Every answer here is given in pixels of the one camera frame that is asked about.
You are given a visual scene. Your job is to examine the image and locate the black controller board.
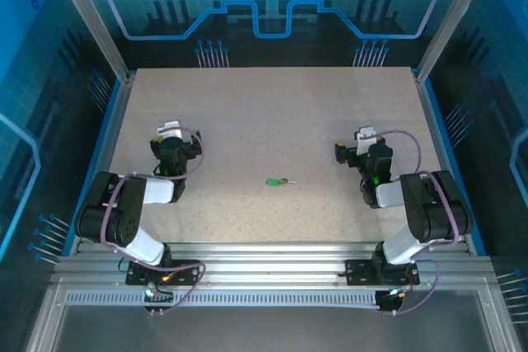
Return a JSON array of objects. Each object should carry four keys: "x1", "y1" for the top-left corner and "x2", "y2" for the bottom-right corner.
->
[
  {"x1": 143, "y1": 288, "x2": 175, "y2": 314},
  {"x1": 374, "y1": 288, "x2": 408, "y2": 314}
]

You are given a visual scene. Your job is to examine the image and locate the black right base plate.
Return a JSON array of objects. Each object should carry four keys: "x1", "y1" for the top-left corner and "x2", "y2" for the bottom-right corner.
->
[{"x1": 345, "y1": 259, "x2": 422, "y2": 288}]

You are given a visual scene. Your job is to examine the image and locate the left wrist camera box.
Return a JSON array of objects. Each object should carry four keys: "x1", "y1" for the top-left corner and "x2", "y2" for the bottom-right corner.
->
[{"x1": 158, "y1": 120, "x2": 185, "y2": 139}]

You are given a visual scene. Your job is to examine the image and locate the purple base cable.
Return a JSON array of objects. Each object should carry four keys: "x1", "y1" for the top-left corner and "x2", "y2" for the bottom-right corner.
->
[
  {"x1": 381, "y1": 259, "x2": 441, "y2": 317},
  {"x1": 146, "y1": 260, "x2": 207, "y2": 317}
]

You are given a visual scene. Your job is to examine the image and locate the aluminium side rail blue trim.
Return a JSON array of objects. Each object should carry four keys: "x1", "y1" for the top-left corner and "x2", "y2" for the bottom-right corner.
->
[
  {"x1": 68, "y1": 73, "x2": 138, "y2": 255},
  {"x1": 412, "y1": 70, "x2": 488, "y2": 255}
]

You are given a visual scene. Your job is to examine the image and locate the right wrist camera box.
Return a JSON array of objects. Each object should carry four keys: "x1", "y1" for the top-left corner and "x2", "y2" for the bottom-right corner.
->
[{"x1": 355, "y1": 126, "x2": 379, "y2": 155}]

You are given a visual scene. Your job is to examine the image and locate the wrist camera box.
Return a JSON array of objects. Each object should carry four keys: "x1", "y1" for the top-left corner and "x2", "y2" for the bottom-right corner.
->
[
  {"x1": 158, "y1": 120, "x2": 185, "y2": 139},
  {"x1": 355, "y1": 126, "x2": 379, "y2": 155}
]

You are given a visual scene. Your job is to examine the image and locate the aluminium corner post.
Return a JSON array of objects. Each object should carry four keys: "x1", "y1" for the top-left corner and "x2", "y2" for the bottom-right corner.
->
[
  {"x1": 413, "y1": 0, "x2": 498, "y2": 83},
  {"x1": 45, "y1": 0, "x2": 135, "y2": 83}
]

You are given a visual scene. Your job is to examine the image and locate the grey front panel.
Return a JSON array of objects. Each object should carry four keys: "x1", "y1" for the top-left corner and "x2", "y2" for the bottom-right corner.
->
[{"x1": 49, "y1": 304, "x2": 496, "y2": 352}]

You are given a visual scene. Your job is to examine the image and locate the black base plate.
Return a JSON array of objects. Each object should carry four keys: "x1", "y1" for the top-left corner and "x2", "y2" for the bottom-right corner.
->
[
  {"x1": 345, "y1": 259, "x2": 422, "y2": 288},
  {"x1": 125, "y1": 260, "x2": 201, "y2": 287}
]

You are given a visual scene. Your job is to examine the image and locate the aluminium front frame beam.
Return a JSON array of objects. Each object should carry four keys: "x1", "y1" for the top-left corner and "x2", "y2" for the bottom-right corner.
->
[{"x1": 51, "y1": 242, "x2": 498, "y2": 292}]

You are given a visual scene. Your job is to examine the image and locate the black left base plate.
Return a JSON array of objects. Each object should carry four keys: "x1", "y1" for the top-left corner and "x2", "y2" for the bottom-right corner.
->
[{"x1": 125, "y1": 260, "x2": 201, "y2": 287}]

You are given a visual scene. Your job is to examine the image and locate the blue printed side panel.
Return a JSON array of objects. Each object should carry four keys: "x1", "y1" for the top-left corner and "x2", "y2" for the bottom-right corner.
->
[
  {"x1": 427, "y1": 0, "x2": 528, "y2": 283},
  {"x1": 0, "y1": 0, "x2": 121, "y2": 265}
]

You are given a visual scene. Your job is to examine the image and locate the grey slotted cable duct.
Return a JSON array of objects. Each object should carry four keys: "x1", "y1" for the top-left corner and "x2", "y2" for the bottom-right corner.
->
[{"x1": 65, "y1": 290, "x2": 383, "y2": 308}]

